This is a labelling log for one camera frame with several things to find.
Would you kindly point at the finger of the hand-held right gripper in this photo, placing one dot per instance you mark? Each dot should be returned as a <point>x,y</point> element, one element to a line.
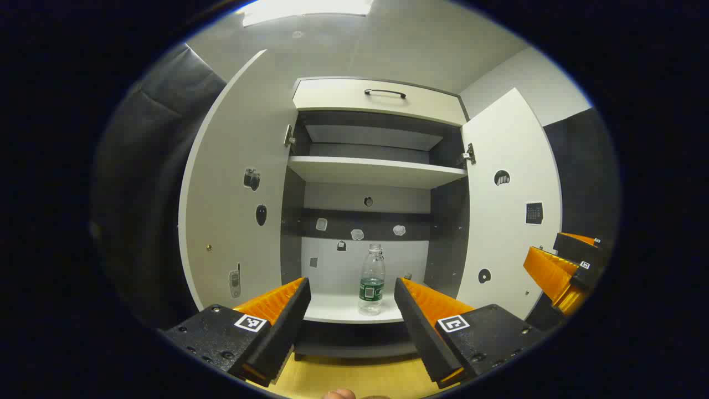
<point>576,248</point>
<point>548,271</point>

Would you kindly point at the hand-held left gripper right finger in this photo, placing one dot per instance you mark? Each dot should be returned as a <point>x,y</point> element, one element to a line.
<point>418,332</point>

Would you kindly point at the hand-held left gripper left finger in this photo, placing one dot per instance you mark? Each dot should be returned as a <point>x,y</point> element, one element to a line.
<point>288,327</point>

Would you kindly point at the clear plastic bottle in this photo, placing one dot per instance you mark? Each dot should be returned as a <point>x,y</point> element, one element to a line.
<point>371,288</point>

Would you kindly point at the white cabinet door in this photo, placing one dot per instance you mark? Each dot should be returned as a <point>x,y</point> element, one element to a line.
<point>498,221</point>
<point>221,138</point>

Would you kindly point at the white cabinet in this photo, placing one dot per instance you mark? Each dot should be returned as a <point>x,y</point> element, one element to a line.
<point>332,266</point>

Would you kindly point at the metal door hinge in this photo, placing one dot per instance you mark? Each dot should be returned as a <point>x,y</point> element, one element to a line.
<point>469,154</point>
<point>289,136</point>

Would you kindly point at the white cabinet shelf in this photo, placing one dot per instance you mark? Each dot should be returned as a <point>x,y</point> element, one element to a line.
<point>376,172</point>
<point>371,137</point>

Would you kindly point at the black backdrop cloth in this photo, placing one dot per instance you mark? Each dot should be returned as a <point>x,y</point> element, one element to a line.
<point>144,166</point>
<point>587,177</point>

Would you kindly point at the ceiling light panel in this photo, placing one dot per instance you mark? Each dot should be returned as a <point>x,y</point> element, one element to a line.
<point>304,10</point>

